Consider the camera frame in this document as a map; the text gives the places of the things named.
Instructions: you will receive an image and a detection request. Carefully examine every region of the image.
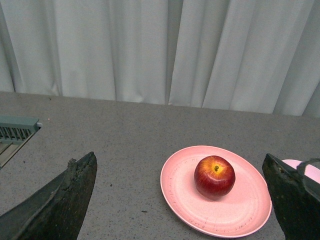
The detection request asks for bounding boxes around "red apple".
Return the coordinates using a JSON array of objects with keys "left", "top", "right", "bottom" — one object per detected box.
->
[{"left": 193, "top": 155, "right": 236, "bottom": 200}]

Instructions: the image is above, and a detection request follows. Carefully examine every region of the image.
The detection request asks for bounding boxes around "white curtain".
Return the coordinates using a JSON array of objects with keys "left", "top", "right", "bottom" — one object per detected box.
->
[{"left": 0, "top": 0, "right": 320, "bottom": 117}]

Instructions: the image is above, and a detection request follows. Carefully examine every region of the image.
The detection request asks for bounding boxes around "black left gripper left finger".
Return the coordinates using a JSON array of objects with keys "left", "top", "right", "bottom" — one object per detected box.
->
[{"left": 0, "top": 152, "right": 98, "bottom": 240}]

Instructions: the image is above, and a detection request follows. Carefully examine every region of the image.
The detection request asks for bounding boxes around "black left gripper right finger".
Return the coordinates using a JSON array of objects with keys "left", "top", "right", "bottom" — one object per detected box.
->
[{"left": 262, "top": 153, "right": 320, "bottom": 240}]

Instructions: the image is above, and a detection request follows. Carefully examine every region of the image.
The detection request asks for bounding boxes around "light pink bowl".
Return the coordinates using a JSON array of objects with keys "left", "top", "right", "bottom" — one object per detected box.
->
[{"left": 282, "top": 159, "right": 320, "bottom": 184}]

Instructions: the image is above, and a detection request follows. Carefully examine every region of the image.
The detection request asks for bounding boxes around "pink plate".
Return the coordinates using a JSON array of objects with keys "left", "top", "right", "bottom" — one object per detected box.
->
[{"left": 160, "top": 145, "right": 272, "bottom": 238}]

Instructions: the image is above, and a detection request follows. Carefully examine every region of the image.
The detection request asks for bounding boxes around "grey-green slotted rack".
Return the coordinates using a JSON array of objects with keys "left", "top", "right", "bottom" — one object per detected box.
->
[{"left": 0, "top": 115, "right": 42, "bottom": 169}]

